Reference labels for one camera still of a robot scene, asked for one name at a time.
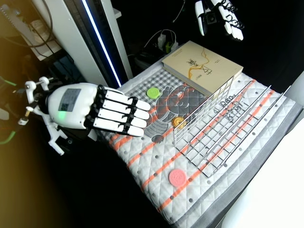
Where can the beige paperback book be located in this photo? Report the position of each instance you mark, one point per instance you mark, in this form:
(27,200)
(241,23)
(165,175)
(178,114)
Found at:
(202,61)

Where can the grey quilt with bear print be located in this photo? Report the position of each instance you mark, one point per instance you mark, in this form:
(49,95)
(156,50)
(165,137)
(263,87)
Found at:
(166,166)

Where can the green toy sandwich cookie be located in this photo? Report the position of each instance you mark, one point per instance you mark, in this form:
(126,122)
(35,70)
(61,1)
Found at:
(153,92)

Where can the white column with blue light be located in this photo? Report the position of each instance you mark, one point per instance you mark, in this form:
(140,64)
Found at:
(78,42)

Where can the pink toy sandwich cookie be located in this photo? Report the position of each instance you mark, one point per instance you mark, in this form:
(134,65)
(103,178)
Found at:
(177,177)

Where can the green plug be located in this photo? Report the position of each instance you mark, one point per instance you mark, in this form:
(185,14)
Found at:
(168,47)

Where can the white power adapter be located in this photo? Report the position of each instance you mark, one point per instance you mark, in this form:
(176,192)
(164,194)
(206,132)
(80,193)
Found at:
(162,41)

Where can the white rounded panel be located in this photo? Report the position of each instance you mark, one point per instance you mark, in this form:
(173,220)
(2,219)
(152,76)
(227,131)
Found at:
(273,166)

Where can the yellow toy flower biscuit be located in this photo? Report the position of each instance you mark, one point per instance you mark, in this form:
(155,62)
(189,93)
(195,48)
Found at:
(178,121)

